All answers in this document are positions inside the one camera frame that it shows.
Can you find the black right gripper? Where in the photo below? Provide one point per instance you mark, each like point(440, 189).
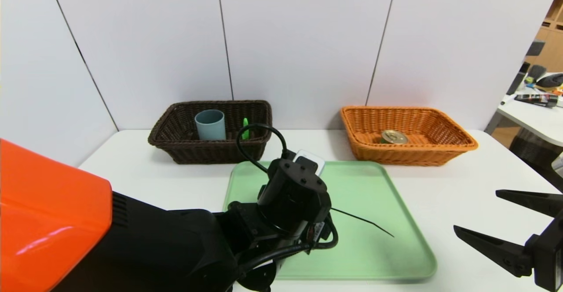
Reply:
point(543, 249)

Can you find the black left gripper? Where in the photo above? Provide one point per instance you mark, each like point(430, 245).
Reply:
point(316, 231)

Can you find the gold lid food can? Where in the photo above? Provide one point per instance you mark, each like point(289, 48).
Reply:
point(394, 136)

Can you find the blue plastic cup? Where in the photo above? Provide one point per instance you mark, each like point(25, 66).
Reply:
point(210, 127)

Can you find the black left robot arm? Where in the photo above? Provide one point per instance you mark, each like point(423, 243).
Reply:
point(154, 248)

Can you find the orange wicker basket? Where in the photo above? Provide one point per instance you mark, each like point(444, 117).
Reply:
point(396, 155)

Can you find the dark brown wicker basket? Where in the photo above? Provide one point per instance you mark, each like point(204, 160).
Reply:
point(198, 151)

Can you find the thin black zip tie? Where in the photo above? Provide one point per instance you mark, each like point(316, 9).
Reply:
point(365, 220)

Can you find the light green plastic tray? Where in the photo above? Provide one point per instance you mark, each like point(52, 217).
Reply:
point(374, 248)

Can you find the dark woven bin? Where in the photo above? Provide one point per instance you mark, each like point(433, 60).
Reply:
point(532, 151)

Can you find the white side table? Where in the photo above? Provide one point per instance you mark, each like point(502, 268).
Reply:
point(528, 118)

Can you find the black tray with tools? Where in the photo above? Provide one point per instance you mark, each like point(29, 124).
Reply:
point(536, 100)

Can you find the black upright stand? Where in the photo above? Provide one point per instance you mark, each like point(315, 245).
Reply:
point(517, 81)

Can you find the dark grey clutter pile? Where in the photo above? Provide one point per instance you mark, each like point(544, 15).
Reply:
point(552, 81)

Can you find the wooden shelf unit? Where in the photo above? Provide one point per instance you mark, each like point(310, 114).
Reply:
point(552, 50)

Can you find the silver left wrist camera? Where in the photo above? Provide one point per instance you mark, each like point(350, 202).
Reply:
point(313, 159)

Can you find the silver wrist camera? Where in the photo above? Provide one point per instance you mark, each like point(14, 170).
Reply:
point(558, 164)
point(313, 159)

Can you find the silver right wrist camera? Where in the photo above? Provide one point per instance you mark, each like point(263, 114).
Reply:
point(558, 164)

